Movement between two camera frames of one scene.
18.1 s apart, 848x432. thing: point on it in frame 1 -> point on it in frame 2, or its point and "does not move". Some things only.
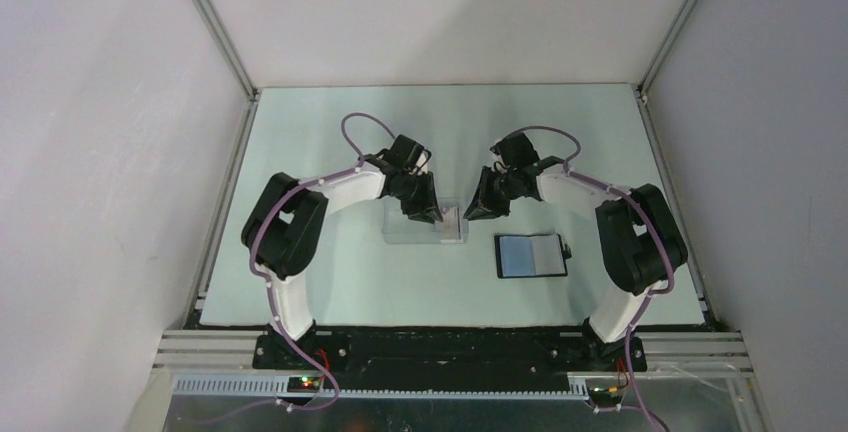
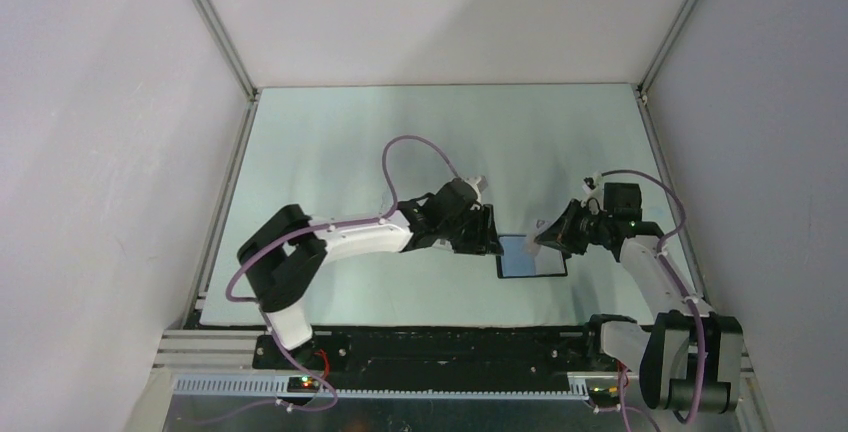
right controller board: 605,397 does not move
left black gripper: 427,208 -> 483,239
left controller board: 303,384 does not move
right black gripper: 483,206 -> 561,233
